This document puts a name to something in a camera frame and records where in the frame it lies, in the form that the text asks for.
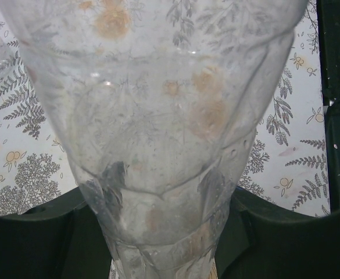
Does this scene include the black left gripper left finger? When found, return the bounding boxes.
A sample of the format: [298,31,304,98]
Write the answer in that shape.
[0,188,112,278]

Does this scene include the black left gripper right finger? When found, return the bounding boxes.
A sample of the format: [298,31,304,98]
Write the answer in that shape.
[215,187,340,278]

